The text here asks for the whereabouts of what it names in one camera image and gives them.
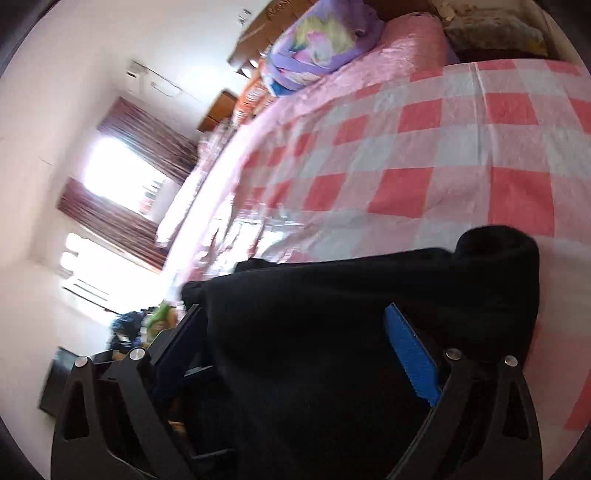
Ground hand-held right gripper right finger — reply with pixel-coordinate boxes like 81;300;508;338
384;303;542;480

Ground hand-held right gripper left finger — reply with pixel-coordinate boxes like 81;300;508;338
51;305;208;480

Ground black pants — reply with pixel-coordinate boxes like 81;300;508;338
182;225;541;480

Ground pile of clothes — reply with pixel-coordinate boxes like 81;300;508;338
108;302;178;352

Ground black screen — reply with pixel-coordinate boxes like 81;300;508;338
39;347;77;416

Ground brown patterned curtain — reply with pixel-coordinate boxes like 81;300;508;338
58;179;169;273
96;97;200;185

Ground bright window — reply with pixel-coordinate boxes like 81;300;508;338
83;136;169;215

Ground pink checkered blanket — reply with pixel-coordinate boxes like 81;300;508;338
157;59;591;432

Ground wooden nightstand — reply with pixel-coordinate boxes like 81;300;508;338
198;89;239;134

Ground orange patterned pillow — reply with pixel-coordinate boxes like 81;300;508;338
231;58;273;127

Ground white air conditioner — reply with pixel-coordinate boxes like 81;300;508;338
124;59;185;99

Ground pink bedsheet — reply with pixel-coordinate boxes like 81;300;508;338
157;13;448;268

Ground wooden headboard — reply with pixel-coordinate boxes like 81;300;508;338
227;0;444;77

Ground purple printed quilt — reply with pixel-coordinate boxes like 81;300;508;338
265;0;386;97

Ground brown patterned cushion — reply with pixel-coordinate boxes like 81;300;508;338
441;9;548;63

